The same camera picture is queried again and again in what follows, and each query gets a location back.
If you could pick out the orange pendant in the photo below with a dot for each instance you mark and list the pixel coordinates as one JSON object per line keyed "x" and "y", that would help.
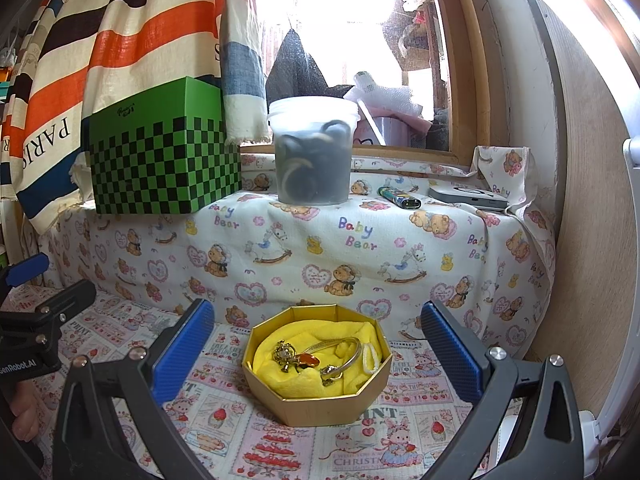
{"x": 308, "y": 359}

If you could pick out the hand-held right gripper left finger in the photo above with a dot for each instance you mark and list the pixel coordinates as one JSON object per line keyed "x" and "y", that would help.
{"x": 185, "y": 350}

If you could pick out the grey flat device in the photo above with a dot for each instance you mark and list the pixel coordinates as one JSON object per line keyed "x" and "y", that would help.
{"x": 467, "y": 197}

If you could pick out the gold charm brooch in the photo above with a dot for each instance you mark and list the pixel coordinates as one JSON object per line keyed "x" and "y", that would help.
{"x": 285, "y": 352}

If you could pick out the dark cloth behind window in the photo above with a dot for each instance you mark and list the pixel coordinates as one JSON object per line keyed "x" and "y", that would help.
{"x": 300, "y": 70}

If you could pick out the striped orange black curtain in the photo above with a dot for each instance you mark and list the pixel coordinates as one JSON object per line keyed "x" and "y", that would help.
{"x": 125, "y": 35}

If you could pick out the person's left hand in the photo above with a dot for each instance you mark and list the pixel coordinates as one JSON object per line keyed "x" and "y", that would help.
{"x": 25, "y": 415}

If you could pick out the green black checkered box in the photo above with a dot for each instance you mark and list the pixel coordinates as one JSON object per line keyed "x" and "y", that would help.
{"x": 165, "y": 170}

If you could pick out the yellow cloth lining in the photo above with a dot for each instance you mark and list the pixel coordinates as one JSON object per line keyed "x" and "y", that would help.
{"x": 280, "y": 385}

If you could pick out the strawberry printed cloth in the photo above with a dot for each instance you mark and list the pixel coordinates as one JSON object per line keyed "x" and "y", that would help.
{"x": 250, "y": 440}

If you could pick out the silver gold jewelry piece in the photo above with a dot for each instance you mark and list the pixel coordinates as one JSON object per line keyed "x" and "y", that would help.
{"x": 330, "y": 373}

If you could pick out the blue white striped cloth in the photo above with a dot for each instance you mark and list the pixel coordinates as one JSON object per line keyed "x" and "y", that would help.
{"x": 242, "y": 60}

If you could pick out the pale thin loop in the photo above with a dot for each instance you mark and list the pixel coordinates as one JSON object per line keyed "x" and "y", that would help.
{"x": 363, "y": 357}

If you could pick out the bear printed cloth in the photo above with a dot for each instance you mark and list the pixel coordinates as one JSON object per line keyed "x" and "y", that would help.
{"x": 350, "y": 240}

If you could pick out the pink bundle behind window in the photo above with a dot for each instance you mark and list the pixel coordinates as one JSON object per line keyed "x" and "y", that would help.
{"x": 390, "y": 110}

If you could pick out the green lighter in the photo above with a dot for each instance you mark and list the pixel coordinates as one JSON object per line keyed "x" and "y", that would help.
{"x": 400, "y": 198}

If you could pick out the translucent plastic tub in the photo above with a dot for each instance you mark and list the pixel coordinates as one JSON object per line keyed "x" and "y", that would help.
{"x": 312, "y": 160}

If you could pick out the wooden window frame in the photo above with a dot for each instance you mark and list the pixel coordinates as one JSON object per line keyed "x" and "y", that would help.
{"x": 480, "y": 60}

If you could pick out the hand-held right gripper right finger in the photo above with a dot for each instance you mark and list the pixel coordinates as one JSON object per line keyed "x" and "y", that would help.
{"x": 450, "y": 355}

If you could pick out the gold octagonal box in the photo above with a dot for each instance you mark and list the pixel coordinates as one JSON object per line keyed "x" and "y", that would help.
{"x": 320, "y": 410}

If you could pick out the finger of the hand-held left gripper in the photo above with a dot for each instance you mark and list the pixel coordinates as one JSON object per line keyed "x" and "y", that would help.
{"x": 60, "y": 302}
{"x": 30, "y": 267}

